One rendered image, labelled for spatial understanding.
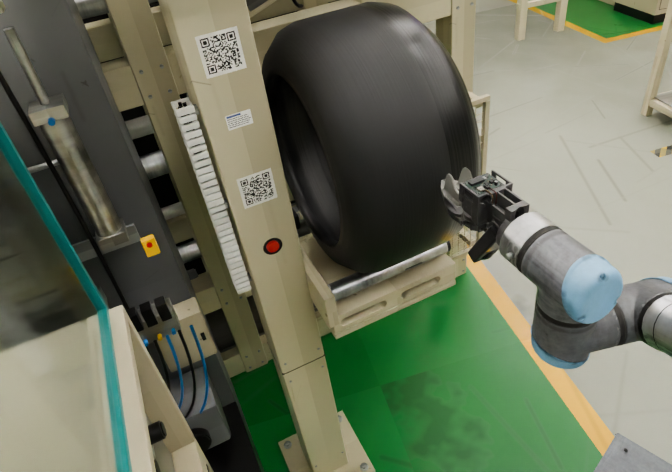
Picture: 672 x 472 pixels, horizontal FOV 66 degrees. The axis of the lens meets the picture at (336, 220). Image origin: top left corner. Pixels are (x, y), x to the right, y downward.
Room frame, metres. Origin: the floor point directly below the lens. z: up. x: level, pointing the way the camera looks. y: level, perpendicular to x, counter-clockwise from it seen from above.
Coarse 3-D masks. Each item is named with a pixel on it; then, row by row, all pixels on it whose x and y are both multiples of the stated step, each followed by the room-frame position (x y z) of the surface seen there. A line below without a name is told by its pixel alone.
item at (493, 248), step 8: (488, 232) 0.66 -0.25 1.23; (496, 232) 0.65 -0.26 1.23; (480, 240) 0.68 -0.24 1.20; (488, 240) 0.66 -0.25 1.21; (472, 248) 0.69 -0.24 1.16; (480, 248) 0.67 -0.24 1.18; (488, 248) 0.66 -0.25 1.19; (496, 248) 0.68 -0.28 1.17; (472, 256) 0.69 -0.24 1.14; (480, 256) 0.67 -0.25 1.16; (488, 256) 0.68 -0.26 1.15
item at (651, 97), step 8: (664, 24) 2.98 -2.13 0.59; (664, 32) 2.97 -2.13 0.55; (664, 40) 2.95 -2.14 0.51; (664, 48) 2.95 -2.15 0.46; (656, 56) 2.98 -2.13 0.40; (664, 56) 2.95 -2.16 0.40; (656, 64) 2.97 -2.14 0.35; (664, 64) 2.95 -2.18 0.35; (656, 72) 2.95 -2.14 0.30; (656, 80) 2.95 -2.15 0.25; (648, 88) 2.98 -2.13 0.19; (656, 88) 2.95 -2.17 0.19; (648, 96) 2.97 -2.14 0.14; (656, 96) 2.95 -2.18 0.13; (664, 96) 2.94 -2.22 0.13; (648, 104) 2.95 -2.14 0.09; (656, 104) 2.89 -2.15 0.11; (664, 104) 2.86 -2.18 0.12; (648, 112) 2.95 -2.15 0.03; (664, 112) 2.82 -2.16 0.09
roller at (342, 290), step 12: (432, 252) 0.97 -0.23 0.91; (444, 252) 0.98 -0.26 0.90; (396, 264) 0.94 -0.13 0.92; (408, 264) 0.95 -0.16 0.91; (348, 276) 0.93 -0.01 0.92; (360, 276) 0.92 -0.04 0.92; (372, 276) 0.92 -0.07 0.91; (384, 276) 0.92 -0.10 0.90; (336, 288) 0.89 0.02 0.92; (348, 288) 0.89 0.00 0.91; (360, 288) 0.90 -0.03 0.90; (336, 300) 0.88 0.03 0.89
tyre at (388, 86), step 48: (288, 48) 1.04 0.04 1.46; (336, 48) 0.96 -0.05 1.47; (384, 48) 0.96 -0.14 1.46; (432, 48) 0.97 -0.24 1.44; (288, 96) 1.33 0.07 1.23; (336, 96) 0.88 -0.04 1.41; (384, 96) 0.88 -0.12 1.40; (432, 96) 0.89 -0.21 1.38; (288, 144) 1.29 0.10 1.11; (336, 144) 0.84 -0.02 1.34; (384, 144) 0.82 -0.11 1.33; (432, 144) 0.84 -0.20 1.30; (336, 192) 0.85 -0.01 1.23; (384, 192) 0.79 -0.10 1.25; (432, 192) 0.81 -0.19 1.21; (336, 240) 1.07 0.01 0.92; (384, 240) 0.79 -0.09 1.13; (432, 240) 0.84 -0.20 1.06
